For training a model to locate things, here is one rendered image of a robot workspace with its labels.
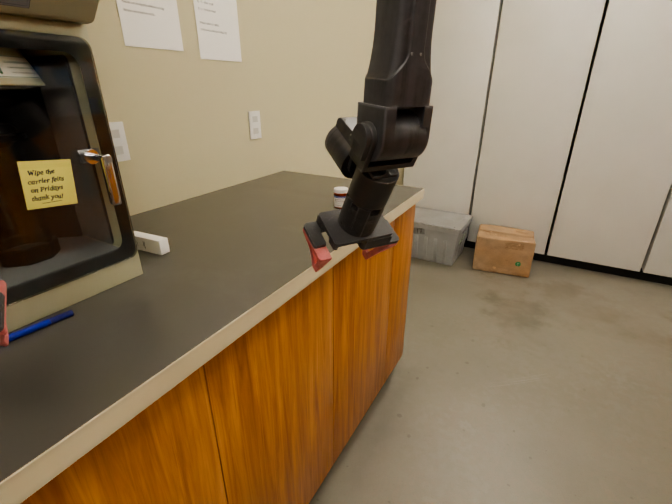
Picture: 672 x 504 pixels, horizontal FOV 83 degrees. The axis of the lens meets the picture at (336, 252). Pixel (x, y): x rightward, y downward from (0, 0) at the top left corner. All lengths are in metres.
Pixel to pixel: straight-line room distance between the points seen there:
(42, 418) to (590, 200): 3.22
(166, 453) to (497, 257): 2.69
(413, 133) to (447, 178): 2.93
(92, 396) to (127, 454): 0.12
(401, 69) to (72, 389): 0.58
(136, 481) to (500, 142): 3.04
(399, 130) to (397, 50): 0.08
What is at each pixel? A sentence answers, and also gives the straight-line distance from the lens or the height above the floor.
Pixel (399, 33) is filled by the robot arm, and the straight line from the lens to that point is 0.44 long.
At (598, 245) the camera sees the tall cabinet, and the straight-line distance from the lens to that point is 3.43.
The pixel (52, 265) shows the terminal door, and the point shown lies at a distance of 0.82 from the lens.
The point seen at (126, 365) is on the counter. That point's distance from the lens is 0.66.
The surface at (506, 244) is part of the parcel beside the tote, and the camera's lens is 3.05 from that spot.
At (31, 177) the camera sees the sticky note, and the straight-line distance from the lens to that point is 0.78.
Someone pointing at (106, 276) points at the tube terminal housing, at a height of 0.97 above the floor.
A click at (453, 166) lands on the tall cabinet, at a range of 3.36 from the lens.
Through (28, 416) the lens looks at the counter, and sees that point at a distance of 0.64.
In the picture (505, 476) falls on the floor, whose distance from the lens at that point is 1.73.
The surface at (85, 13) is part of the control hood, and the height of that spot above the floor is 1.42.
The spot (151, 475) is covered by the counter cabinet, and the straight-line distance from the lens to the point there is 0.76.
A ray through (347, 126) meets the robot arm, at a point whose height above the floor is 1.27.
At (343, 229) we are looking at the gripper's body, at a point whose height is 1.12.
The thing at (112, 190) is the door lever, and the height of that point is 1.15.
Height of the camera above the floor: 1.32
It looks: 24 degrees down
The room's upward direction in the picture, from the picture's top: straight up
